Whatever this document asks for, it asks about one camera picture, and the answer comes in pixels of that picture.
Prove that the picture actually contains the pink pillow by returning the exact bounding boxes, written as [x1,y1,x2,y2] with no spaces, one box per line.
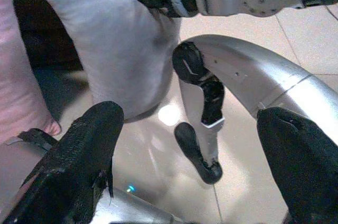
[0,0,62,145]

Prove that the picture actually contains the silver left robot leg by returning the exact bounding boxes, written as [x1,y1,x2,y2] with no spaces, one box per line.
[93,183,191,224]

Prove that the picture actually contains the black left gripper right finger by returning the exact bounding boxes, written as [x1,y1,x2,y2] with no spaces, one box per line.
[257,107,338,224]

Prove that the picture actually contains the dark brown sofa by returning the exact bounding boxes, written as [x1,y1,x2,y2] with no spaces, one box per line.
[9,0,89,119]

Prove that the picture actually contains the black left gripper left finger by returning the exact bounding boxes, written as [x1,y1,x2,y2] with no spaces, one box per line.
[0,100,125,224]

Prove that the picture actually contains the white square pillow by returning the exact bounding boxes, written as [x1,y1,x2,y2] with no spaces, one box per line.
[35,0,183,123]

